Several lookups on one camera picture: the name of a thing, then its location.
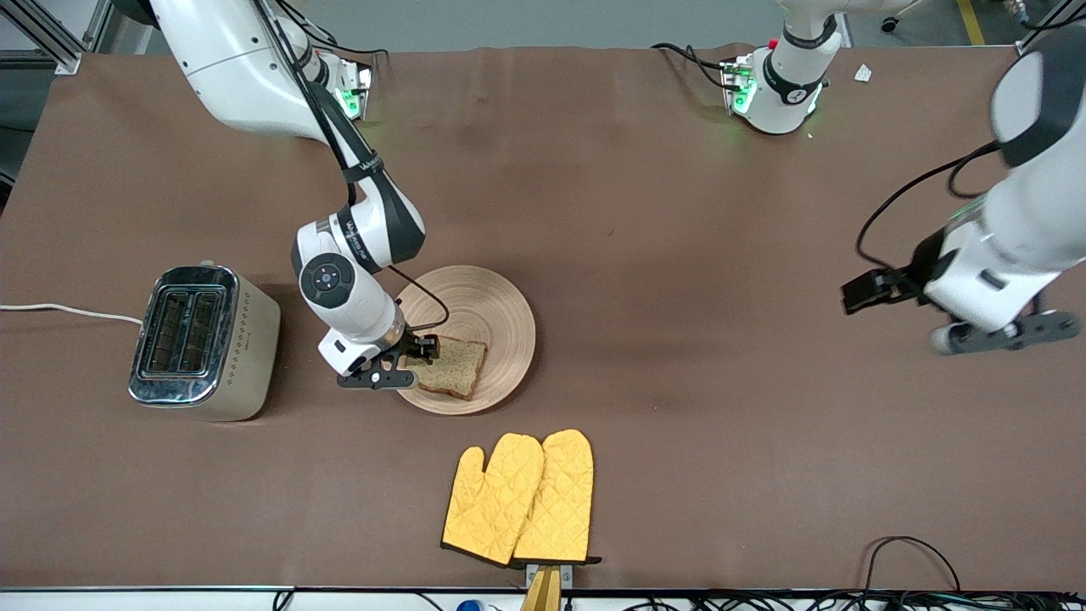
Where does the brown table cover sheet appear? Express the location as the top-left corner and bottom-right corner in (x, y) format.
(0, 44), (1086, 592)

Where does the black arm base cable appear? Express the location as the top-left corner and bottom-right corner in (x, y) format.
(280, 0), (392, 67)
(651, 42), (733, 92)

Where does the black cable bundle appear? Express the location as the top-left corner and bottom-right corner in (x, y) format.
(624, 590), (1086, 611)

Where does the yellow wooden post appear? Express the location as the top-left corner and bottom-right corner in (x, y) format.
(519, 567), (563, 611)

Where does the white toaster power cord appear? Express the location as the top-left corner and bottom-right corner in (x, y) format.
(0, 302), (145, 327)

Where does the yellow quilted oven mitt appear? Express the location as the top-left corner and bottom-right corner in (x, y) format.
(512, 429), (603, 566)
(440, 433), (546, 568)

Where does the black looped cable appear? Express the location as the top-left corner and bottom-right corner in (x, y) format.
(863, 535), (963, 595)

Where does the slice of brown bread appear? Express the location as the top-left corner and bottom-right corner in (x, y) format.
(405, 335), (490, 401)

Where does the black left arm base cable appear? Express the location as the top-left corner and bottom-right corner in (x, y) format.
(651, 42), (733, 92)

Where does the beige chrome two-slot toaster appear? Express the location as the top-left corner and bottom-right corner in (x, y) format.
(127, 264), (283, 423)

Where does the black right arm base cable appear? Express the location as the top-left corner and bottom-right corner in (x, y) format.
(280, 0), (392, 67)

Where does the round wooden plate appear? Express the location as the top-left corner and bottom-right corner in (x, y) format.
(394, 265), (538, 416)

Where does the aluminium frame profile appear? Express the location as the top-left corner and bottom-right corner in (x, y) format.
(0, 0), (116, 76)
(1015, 0), (1086, 53)

